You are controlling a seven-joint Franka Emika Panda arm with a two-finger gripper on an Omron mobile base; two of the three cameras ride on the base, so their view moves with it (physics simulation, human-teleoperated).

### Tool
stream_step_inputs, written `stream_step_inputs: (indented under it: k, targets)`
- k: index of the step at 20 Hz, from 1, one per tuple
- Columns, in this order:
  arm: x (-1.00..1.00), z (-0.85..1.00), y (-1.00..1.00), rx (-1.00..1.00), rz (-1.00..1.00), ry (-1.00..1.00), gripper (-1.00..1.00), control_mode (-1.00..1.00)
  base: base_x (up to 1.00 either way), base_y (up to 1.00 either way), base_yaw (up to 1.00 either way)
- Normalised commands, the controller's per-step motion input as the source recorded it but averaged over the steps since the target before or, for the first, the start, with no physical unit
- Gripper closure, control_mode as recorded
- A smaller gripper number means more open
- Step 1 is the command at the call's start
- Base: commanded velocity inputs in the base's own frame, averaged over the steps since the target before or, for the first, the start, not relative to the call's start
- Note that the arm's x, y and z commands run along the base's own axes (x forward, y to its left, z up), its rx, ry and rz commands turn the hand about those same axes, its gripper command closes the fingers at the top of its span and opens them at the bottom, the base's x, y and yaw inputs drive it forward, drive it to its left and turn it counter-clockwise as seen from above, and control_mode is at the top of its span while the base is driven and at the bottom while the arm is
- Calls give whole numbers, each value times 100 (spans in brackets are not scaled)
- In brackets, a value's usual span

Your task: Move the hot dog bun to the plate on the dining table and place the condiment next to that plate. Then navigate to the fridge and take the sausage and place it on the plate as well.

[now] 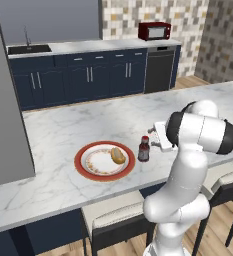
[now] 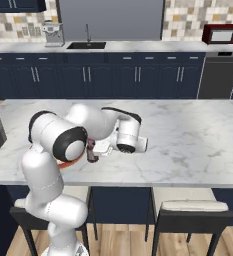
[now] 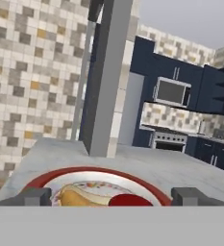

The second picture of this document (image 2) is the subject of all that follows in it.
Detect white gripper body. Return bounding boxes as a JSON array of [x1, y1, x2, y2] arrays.
[[93, 138, 115, 158]]

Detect orange plate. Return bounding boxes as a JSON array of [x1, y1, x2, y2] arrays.
[[56, 155, 87, 171]]

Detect dark blue island base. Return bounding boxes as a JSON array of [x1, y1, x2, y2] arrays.
[[0, 184, 233, 256]]

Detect dark blue base cupboards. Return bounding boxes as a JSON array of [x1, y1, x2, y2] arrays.
[[0, 52, 208, 101]]

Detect black stool with cream seat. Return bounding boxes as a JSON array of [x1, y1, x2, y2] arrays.
[[144, 187, 233, 256], [9, 185, 99, 256]]

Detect black sink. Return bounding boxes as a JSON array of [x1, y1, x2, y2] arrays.
[[66, 41, 108, 51]]

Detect grey tap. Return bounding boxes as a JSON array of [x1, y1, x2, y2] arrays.
[[84, 23, 93, 44]]

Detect silver coffee machine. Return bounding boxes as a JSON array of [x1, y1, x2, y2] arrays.
[[41, 21, 66, 48]]

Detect grey window panel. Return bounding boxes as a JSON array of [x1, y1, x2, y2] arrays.
[[55, 0, 166, 42]]

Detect grey dishwasher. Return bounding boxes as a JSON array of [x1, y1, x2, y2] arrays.
[[196, 51, 233, 100]]

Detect red microwave oven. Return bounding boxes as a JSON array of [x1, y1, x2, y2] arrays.
[[201, 23, 233, 46]]

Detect dark blue wall cupboard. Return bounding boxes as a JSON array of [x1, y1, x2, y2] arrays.
[[0, 0, 47, 14]]

